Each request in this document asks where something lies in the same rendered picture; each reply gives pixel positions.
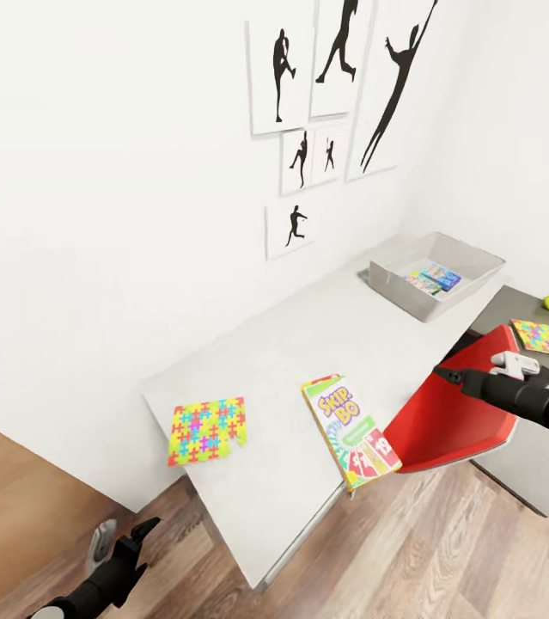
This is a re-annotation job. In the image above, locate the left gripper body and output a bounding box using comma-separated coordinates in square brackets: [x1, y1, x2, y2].
[80, 535, 141, 617]

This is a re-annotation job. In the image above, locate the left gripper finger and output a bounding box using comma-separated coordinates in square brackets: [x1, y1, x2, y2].
[130, 563, 148, 590]
[131, 518, 159, 547]

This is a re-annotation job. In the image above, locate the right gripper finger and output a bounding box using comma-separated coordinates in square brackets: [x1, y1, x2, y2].
[433, 367, 467, 386]

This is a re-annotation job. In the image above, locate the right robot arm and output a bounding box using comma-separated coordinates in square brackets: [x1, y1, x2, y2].
[433, 351, 549, 429]

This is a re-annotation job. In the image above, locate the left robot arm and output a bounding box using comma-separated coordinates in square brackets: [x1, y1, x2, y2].
[28, 518, 159, 619]

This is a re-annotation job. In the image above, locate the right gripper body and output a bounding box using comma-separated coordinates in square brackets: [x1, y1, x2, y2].
[461, 368, 531, 418]

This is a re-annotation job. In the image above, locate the jigsaw puzzle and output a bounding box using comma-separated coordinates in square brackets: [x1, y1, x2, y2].
[168, 396, 247, 467]
[512, 320, 549, 353]

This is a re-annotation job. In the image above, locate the board game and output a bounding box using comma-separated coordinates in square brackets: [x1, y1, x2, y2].
[421, 264, 462, 291]
[403, 272, 443, 296]
[302, 373, 403, 493]

